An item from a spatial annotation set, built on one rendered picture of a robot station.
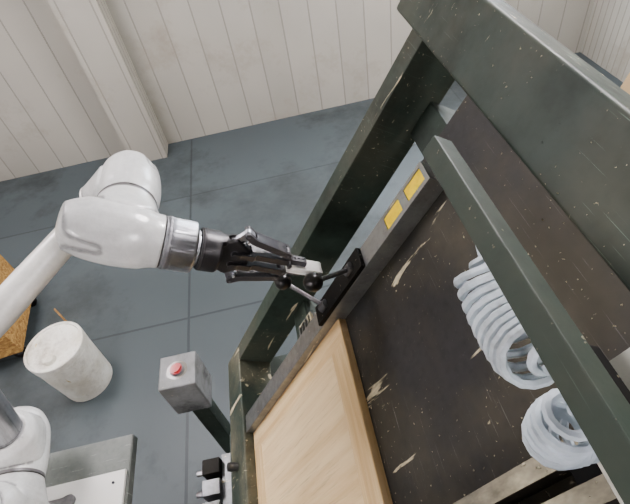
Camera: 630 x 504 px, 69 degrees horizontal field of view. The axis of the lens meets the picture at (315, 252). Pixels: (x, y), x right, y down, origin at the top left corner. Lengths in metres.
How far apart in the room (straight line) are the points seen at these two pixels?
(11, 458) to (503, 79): 1.50
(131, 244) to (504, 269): 0.57
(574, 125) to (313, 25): 3.65
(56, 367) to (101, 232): 1.91
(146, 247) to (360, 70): 3.72
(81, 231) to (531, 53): 0.64
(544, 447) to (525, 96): 0.39
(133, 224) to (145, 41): 3.41
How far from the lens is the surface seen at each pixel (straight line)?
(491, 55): 0.67
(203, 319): 2.88
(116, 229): 0.75
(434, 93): 0.99
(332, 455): 1.00
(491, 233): 0.33
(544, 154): 0.54
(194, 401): 1.64
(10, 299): 0.96
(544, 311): 0.29
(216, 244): 0.78
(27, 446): 1.61
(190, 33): 4.05
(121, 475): 1.71
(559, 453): 0.33
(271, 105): 4.31
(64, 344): 2.69
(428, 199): 0.81
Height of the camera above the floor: 2.19
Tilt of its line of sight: 47 degrees down
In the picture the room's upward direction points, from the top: 12 degrees counter-clockwise
